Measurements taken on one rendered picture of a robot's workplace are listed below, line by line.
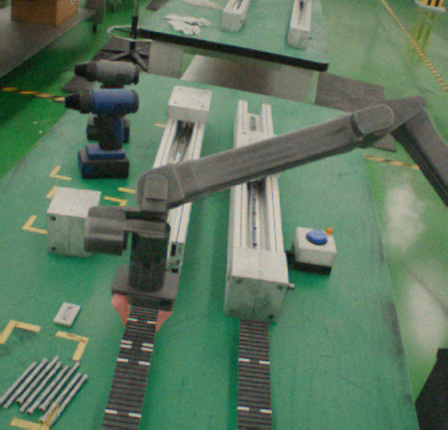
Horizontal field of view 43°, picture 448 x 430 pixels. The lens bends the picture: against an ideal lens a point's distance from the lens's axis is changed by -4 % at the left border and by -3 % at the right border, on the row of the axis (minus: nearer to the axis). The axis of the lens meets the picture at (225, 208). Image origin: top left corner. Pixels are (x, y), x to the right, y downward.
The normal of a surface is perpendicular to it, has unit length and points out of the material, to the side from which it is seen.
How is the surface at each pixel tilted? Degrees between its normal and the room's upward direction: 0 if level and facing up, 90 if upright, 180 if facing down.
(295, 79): 90
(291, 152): 49
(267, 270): 0
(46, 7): 89
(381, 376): 0
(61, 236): 90
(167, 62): 90
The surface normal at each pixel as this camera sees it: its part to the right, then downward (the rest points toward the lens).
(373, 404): 0.16, -0.84
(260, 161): 0.18, -0.15
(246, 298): -0.04, 0.51
